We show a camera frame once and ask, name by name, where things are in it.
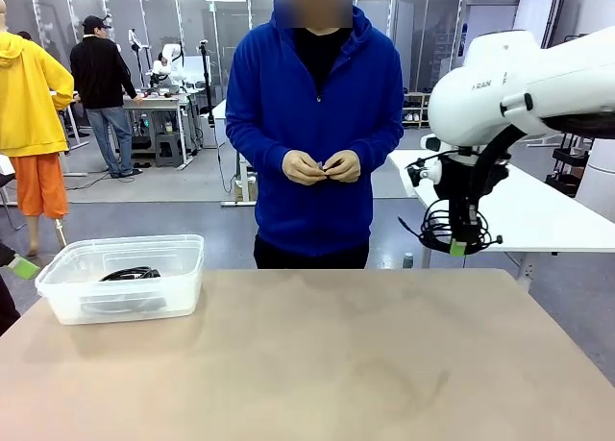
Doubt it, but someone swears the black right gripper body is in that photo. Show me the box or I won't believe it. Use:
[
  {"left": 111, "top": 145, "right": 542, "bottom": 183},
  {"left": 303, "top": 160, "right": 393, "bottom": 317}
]
[{"left": 439, "top": 155, "right": 508, "bottom": 229}]

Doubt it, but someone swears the thin black USB cable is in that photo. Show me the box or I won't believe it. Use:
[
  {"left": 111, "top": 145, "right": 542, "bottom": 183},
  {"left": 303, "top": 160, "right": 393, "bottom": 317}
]
[{"left": 397, "top": 204, "right": 504, "bottom": 257}]

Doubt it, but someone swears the person's right forearm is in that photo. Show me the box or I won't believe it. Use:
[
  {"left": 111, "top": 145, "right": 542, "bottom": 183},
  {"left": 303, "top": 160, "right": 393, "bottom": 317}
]
[{"left": 225, "top": 123, "right": 299, "bottom": 173}]

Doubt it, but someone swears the person's left forearm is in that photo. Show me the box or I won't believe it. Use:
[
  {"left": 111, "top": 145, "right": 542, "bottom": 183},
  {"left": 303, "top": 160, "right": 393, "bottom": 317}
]
[{"left": 350, "top": 118, "right": 405, "bottom": 166}]

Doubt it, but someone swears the person's left hand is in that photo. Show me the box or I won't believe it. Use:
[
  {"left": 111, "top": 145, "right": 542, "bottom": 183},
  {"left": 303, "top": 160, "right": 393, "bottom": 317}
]
[{"left": 324, "top": 151, "right": 362, "bottom": 184}]

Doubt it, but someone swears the person's right hand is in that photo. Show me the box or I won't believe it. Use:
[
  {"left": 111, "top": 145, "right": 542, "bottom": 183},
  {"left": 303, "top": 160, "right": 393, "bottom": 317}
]
[{"left": 282, "top": 149, "right": 329, "bottom": 187}]

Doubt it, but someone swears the black rounded object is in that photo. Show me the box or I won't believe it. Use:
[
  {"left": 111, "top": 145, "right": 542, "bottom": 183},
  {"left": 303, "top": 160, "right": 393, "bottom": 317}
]
[{"left": 0, "top": 276, "right": 22, "bottom": 337}]

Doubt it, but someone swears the large white table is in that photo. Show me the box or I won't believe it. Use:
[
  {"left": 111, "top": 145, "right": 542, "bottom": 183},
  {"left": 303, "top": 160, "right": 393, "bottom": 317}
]
[{"left": 387, "top": 149, "right": 615, "bottom": 293}]

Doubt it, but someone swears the wooden shoe rack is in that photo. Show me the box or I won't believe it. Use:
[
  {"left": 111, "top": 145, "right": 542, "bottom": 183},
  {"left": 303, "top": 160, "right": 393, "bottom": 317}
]
[{"left": 402, "top": 90, "right": 433, "bottom": 130}]

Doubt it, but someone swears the black utility cart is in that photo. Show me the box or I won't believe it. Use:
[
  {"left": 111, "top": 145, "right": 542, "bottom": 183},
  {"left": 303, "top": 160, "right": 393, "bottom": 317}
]
[{"left": 545, "top": 133, "right": 597, "bottom": 198}]

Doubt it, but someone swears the person in blue hoodie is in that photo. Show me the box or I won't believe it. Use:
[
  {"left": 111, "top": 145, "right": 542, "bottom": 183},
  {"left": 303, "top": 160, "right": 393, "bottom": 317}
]
[{"left": 224, "top": 0, "right": 405, "bottom": 270}]

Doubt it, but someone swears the clear plastic storage container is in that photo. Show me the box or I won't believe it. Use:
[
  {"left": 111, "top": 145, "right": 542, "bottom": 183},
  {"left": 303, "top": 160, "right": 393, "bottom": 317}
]
[{"left": 34, "top": 233, "right": 206, "bottom": 326}]

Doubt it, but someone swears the mannequin in yellow hoodie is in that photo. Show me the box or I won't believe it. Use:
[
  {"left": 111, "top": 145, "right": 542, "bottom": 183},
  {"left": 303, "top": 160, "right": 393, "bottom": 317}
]
[{"left": 0, "top": 0, "right": 76, "bottom": 258}]

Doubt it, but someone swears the grey step stool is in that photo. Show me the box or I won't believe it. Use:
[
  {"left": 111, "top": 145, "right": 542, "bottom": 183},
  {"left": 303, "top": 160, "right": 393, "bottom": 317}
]
[{"left": 154, "top": 132, "right": 185, "bottom": 168}]

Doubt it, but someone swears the white folding screen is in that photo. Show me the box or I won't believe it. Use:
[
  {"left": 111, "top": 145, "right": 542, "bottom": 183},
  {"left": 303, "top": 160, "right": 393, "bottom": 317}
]
[{"left": 511, "top": 0, "right": 568, "bottom": 51}]

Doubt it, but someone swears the man in black jacket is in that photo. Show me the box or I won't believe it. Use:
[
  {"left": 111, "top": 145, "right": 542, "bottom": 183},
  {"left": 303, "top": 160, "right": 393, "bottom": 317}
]
[{"left": 69, "top": 13, "right": 145, "bottom": 180}]

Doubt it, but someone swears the white background workbench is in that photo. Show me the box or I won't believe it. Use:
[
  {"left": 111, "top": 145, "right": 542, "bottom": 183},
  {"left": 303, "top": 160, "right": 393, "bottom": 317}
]
[{"left": 122, "top": 87, "right": 203, "bottom": 171}]

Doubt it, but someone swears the white standing desk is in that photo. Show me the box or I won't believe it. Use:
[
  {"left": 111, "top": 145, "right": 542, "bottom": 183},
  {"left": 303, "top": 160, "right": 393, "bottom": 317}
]
[{"left": 210, "top": 98, "right": 258, "bottom": 208}]

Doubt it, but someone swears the small white background robot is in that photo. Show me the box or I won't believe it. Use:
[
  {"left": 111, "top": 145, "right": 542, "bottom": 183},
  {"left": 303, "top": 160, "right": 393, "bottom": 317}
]
[{"left": 149, "top": 41, "right": 187, "bottom": 89}]

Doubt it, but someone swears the white device on stand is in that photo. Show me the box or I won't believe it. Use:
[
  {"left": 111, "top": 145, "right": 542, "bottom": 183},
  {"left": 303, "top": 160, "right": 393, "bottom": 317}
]
[{"left": 127, "top": 27, "right": 147, "bottom": 89}]

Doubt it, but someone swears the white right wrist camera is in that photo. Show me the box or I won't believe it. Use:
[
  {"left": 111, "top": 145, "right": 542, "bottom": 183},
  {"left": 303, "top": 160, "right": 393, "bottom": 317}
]
[{"left": 406, "top": 158, "right": 444, "bottom": 186}]

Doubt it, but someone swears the right arm black cable sleeve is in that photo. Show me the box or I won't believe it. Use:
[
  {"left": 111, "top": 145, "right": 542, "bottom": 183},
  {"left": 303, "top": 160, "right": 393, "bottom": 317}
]
[{"left": 473, "top": 113, "right": 615, "bottom": 207}]

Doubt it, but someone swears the white cylindrical pedestal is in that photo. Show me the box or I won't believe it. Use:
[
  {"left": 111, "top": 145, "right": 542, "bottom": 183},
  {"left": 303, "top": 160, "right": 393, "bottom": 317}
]
[{"left": 574, "top": 135, "right": 615, "bottom": 221}]

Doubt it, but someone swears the black camera tripod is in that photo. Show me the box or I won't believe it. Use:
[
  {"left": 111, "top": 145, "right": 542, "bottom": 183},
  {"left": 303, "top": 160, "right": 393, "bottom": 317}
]
[{"left": 197, "top": 39, "right": 215, "bottom": 125}]

